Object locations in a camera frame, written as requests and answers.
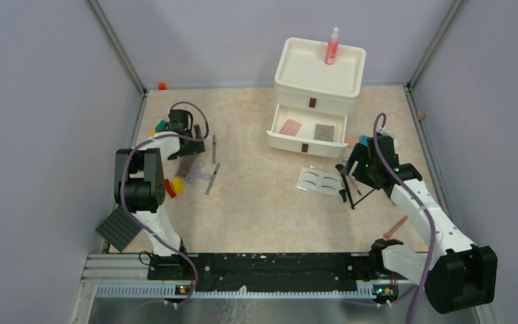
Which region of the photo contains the grey eyeshadow palette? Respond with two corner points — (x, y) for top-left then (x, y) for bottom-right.
(314, 124), (335, 142)

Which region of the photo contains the white drawer organizer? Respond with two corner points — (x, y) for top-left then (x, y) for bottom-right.
(266, 37), (366, 159)

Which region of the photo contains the pink rectangular sponge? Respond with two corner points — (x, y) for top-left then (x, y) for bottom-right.
(279, 119), (301, 136)

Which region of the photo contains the pink spray bottle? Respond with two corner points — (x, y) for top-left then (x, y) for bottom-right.
(324, 27), (339, 65)

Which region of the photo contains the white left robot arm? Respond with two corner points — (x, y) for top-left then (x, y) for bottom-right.
(114, 101), (209, 279)

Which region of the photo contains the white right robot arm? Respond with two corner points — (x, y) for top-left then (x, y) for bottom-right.
(342, 134), (498, 314)

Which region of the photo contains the round peach makeup puff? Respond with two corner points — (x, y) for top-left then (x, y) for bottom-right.
(345, 134), (360, 147)

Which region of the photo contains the black makeup brush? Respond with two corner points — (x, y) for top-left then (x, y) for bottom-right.
(335, 164), (355, 210)

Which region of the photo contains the blue toy cube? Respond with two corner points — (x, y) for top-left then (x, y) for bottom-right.
(359, 135), (370, 146)

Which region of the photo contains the teal toy block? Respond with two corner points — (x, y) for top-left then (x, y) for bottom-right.
(154, 120), (167, 132)

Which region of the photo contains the thin brown brush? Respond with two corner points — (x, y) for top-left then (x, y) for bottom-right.
(347, 175), (362, 196)

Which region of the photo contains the thin black eyeliner brush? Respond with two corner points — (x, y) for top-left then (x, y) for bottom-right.
(352, 189), (376, 209)

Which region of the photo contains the eyebrow stencil sheet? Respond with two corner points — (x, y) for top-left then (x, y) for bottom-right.
(296, 167), (344, 197)

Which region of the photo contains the red yellow toy block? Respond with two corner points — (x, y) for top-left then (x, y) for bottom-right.
(165, 177), (183, 198)

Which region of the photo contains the coral pink pencil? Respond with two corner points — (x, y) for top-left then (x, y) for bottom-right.
(382, 216), (408, 240)

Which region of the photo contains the dark grey building baseplate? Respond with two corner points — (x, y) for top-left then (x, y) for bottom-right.
(95, 207), (142, 252)

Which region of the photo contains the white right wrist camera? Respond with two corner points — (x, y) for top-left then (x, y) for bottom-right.
(378, 129), (395, 139)

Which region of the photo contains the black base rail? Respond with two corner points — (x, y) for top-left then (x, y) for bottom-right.
(147, 252), (378, 293)

